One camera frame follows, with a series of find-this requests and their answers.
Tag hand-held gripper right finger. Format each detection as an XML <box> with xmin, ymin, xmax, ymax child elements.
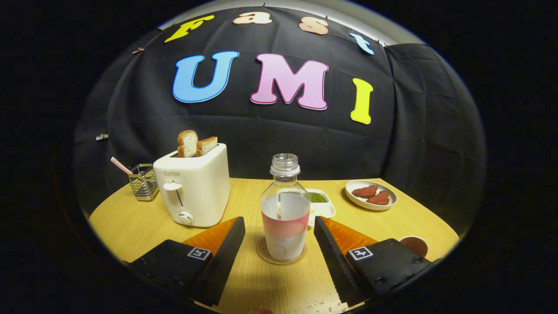
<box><xmin>313</xmin><ymin>216</ymin><xmax>441</xmax><ymax>307</ymax></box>

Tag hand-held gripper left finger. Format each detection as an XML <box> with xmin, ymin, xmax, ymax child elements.
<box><xmin>126</xmin><ymin>216</ymin><xmax>246</xmax><ymax>307</ymax></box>

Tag round cork coaster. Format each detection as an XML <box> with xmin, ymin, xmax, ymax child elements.
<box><xmin>256</xmin><ymin>237</ymin><xmax>307</xmax><ymax>266</ymax></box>

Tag clear juice bottle pink label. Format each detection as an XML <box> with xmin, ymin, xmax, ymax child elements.
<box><xmin>260</xmin><ymin>153</ymin><xmax>311</xmax><ymax>262</ymax></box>

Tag beige cup with handle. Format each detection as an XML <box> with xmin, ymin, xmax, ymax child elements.
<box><xmin>399</xmin><ymin>235</ymin><xmax>429</xmax><ymax>259</ymax></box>

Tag white divided bean dish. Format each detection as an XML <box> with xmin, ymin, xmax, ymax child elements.
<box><xmin>305</xmin><ymin>188</ymin><xmax>336</xmax><ymax>226</ymax></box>

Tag white oval plate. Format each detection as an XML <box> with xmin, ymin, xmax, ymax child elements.
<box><xmin>345</xmin><ymin>180</ymin><xmax>398</xmax><ymax>212</ymax></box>

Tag cream white toaster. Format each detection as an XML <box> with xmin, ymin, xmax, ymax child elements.
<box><xmin>153</xmin><ymin>143</ymin><xmax>231</xmax><ymax>228</ymax></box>

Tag brown meat piece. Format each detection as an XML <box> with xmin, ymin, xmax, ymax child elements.
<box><xmin>352</xmin><ymin>185</ymin><xmax>379</xmax><ymax>198</ymax></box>
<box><xmin>366</xmin><ymin>191</ymin><xmax>391</xmax><ymax>206</ymax></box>

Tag wooden table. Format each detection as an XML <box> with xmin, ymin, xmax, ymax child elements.
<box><xmin>88</xmin><ymin>177</ymin><xmax>460</xmax><ymax>314</ymax></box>

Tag short bread slice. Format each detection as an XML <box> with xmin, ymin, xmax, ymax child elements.
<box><xmin>196</xmin><ymin>136</ymin><xmax>218</xmax><ymax>157</ymax></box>

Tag tall bread slice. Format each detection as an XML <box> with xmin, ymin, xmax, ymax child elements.
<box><xmin>177</xmin><ymin>130</ymin><xmax>198</xmax><ymax>158</ymax></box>

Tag red checked straw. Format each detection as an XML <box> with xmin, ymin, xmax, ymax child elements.
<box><xmin>110</xmin><ymin>157</ymin><xmax>133</xmax><ymax>175</ymax></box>

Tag black backdrop cloth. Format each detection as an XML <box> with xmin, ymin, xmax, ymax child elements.
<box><xmin>73</xmin><ymin>5</ymin><xmax>487</xmax><ymax>236</ymax></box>

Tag metal wire basket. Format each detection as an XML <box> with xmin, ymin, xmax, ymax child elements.
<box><xmin>129</xmin><ymin>164</ymin><xmax>160</xmax><ymax>201</ymax></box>

